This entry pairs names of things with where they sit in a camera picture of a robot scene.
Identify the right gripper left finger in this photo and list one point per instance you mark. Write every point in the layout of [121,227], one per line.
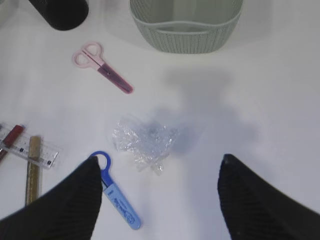
[67,212]

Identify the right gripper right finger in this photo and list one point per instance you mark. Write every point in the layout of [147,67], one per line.
[255,210]

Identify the blue scissors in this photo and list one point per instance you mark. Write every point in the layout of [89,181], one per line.
[115,195]

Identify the clear plastic sheet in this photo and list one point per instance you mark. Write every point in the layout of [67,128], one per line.
[149,142]

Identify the pink scissors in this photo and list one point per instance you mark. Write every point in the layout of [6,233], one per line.
[91,56]

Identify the gold glitter pen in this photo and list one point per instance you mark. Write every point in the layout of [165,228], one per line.
[33,170]

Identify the clear plastic ruler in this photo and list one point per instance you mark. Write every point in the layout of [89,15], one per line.
[21,147]

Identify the red glitter pen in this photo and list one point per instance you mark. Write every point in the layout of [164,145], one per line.
[10,138]

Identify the black mesh pen holder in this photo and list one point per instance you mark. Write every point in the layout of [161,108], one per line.
[62,15]

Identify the green woven plastic basket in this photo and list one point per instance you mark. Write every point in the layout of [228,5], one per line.
[186,26]

